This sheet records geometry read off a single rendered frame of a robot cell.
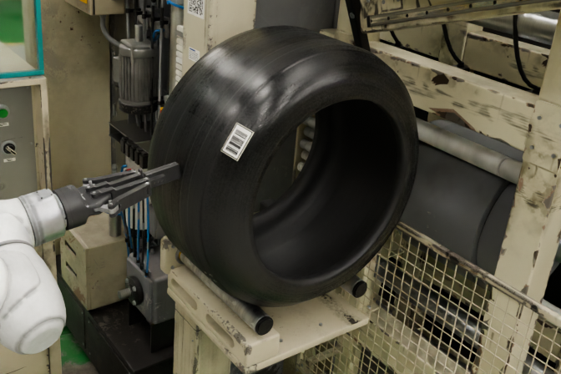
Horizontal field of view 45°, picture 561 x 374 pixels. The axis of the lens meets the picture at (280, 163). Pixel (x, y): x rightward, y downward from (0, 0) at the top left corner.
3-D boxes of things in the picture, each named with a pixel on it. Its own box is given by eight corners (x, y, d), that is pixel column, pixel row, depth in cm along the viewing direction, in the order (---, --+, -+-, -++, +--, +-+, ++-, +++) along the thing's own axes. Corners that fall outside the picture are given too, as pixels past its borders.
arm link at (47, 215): (12, 189, 116) (45, 178, 119) (22, 232, 121) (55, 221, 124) (29, 210, 110) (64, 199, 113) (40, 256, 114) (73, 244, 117)
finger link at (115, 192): (88, 191, 120) (92, 194, 119) (147, 173, 125) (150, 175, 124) (92, 210, 122) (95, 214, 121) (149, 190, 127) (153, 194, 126)
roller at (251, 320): (180, 244, 168) (195, 244, 171) (175, 260, 169) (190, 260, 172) (260, 318, 143) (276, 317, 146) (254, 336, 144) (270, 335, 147)
